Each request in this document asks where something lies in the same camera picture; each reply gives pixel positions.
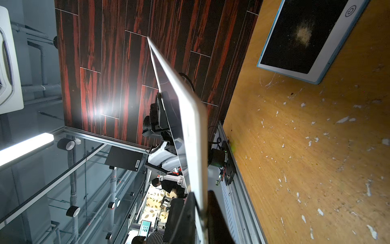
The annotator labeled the white ceiling light strip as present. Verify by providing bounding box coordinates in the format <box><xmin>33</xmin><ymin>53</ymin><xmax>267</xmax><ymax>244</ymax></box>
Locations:
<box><xmin>1</xmin><ymin>133</ymin><xmax>54</xmax><ymax>166</ymax></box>

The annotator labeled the aluminium front rail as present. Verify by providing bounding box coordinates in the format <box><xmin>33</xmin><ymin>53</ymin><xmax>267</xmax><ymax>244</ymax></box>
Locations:
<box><xmin>215</xmin><ymin>124</ymin><xmax>267</xmax><ymax>244</ymax></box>

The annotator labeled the white ceiling air conditioner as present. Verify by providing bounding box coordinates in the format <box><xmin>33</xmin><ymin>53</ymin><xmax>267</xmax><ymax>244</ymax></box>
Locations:
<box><xmin>1</xmin><ymin>6</ymin><xmax>24</xmax><ymax>114</ymax></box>

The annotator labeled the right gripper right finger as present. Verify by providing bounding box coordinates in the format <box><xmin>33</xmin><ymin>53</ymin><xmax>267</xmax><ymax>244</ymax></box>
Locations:
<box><xmin>207</xmin><ymin>191</ymin><xmax>234</xmax><ymax>244</ymax></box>

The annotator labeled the blue-edged white drawing tablet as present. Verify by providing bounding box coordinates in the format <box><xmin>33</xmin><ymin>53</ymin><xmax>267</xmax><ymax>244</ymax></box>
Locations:
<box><xmin>257</xmin><ymin>0</ymin><xmax>369</xmax><ymax>84</ymax></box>

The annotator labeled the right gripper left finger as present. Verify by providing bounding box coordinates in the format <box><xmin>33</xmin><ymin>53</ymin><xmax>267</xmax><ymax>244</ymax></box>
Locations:
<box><xmin>163</xmin><ymin>192</ymin><xmax>197</xmax><ymax>244</ymax></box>

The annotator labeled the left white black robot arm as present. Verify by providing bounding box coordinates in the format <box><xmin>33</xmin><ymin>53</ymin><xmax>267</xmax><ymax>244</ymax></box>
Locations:
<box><xmin>142</xmin><ymin>93</ymin><xmax>183</xmax><ymax>175</ymax></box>

